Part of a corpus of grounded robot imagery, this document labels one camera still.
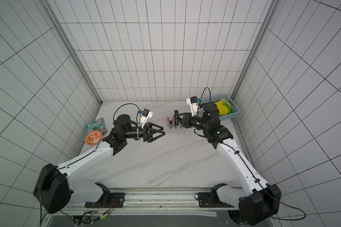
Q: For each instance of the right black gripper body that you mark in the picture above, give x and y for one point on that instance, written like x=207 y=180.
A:
x=184 y=120

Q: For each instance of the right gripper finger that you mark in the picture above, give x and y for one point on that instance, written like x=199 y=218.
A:
x=181 y=115
x=179 y=121

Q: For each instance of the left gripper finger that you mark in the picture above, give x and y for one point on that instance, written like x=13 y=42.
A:
x=155 y=127
x=154 y=135

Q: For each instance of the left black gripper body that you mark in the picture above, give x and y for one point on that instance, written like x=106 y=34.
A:
x=144 y=133

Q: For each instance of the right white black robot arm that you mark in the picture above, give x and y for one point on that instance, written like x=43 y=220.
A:
x=257 y=200

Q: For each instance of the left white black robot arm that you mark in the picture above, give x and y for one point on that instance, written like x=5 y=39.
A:
x=58 y=186

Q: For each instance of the clear acrylic lipstick organizer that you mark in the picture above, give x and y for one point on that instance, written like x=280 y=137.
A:
x=186 y=120

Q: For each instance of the light blue plastic basket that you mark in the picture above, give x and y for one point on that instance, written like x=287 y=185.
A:
x=217 y=98

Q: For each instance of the yellow toy napa cabbage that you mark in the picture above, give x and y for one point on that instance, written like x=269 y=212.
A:
x=223 y=110

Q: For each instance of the green toy vegetable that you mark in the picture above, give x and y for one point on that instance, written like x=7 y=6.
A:
x=228 y=104

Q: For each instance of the green snack packet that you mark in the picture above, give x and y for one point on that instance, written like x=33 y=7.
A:
x=97 y=125

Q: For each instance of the orange white patterned bowl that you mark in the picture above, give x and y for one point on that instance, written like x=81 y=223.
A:
x=93 y=138

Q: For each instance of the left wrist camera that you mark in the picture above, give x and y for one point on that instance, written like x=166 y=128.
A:
x=145 y=116

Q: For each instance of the aluminium mounting rail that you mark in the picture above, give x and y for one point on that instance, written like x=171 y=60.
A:
x=156 y=201

